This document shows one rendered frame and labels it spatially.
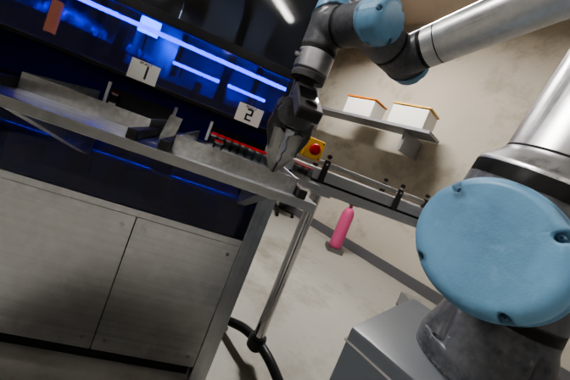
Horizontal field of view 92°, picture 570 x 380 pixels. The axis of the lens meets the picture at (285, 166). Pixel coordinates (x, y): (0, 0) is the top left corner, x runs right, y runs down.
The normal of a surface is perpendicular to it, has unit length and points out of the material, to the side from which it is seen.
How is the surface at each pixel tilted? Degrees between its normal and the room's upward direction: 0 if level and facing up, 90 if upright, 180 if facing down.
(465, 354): 72
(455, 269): 97
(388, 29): 90
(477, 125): 90
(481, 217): 98
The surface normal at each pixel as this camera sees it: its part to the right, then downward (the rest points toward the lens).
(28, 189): 0.18, 0.15
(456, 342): -0.70, -0.57
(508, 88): -0.65, -0.20
